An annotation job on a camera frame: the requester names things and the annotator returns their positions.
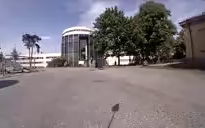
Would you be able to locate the white low building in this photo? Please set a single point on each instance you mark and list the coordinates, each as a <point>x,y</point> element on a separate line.
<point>40,60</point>
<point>124,60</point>

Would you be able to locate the round glass building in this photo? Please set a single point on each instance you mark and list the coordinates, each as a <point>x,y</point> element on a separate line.
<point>75,45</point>

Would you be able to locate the large green tree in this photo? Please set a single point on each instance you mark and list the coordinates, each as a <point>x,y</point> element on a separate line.
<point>112,31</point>
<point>154,28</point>

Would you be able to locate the grey asphalt ground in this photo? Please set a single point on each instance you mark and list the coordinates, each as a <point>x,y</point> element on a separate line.
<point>86,95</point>

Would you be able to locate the slender tall tree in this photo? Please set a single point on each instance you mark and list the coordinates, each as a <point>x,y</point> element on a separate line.
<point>31,40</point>

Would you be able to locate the small tree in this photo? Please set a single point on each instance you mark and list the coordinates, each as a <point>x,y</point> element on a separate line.
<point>15,54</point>

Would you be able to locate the yellow building with dark base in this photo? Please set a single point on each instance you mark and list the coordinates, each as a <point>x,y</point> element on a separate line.
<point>200,41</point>

